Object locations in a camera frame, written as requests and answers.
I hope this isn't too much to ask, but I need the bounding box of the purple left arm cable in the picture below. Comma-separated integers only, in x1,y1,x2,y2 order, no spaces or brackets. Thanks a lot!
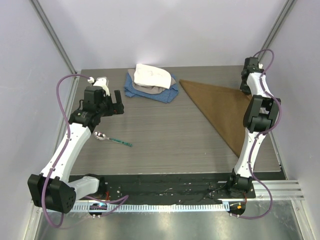
41,73,130,229

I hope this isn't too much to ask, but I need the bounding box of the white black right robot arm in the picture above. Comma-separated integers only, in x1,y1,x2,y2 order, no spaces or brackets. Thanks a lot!
225,56,281,198

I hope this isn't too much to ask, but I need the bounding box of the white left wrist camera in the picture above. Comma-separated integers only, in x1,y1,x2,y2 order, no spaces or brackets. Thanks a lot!
87,76,110,96

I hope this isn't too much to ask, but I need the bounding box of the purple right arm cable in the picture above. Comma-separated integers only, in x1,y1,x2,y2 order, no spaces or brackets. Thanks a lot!
237,48,283,220

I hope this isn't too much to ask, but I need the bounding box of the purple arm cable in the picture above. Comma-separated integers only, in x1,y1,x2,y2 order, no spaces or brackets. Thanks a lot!
237,48,283,220
41,73,130,229

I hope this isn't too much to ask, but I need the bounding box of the aluminium frame rail right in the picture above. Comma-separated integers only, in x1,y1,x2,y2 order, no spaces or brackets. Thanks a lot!
256,0,297,62

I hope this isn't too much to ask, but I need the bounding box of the aluminium frame rail left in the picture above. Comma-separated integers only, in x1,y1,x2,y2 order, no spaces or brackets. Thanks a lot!
29,0,79,78

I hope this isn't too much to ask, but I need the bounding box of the blue checkered cloth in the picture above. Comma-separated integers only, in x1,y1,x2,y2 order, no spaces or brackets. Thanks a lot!
124,73,179,103

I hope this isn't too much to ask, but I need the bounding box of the brown cloth napkin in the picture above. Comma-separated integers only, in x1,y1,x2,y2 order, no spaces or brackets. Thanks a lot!
179,79,252,157

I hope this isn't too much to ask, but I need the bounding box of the white slotted cable duct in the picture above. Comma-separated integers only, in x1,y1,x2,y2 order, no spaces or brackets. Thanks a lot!
71,202,230,213

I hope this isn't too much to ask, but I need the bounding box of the aluminium frame rail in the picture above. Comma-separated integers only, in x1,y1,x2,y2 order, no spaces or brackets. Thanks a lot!
256,0,297,62
29,0,79,78

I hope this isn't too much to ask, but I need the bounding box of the white folded cloth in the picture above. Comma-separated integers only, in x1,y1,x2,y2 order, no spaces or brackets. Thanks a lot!
133,63,172,89

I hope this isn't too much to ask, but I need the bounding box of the spoon with green handle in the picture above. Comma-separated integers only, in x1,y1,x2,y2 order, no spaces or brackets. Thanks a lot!
93,131,133,147

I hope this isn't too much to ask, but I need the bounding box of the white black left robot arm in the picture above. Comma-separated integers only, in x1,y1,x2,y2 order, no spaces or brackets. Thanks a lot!
27,86,124,214

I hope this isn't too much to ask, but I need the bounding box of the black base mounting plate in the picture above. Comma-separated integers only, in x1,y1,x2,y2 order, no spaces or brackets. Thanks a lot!
91,173,256,206

